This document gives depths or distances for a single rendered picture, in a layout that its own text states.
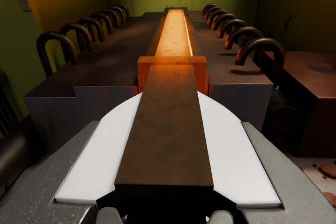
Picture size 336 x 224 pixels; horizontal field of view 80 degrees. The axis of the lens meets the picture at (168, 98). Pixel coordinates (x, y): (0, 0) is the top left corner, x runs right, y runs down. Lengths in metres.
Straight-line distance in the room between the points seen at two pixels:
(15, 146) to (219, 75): 0.18
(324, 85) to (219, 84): 0.10
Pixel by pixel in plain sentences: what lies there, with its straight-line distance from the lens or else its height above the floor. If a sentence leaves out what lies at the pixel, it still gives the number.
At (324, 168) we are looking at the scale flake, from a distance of 0.23.
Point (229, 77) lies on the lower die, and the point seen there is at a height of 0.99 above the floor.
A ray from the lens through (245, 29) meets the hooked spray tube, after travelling 0.22.
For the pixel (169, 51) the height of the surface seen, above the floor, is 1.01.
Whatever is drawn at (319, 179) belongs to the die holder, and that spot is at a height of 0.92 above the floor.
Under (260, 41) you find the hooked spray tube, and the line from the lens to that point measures 0.18.
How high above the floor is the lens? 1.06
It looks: 30 degrees down
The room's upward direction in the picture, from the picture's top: 1 degrees counter-clockwise
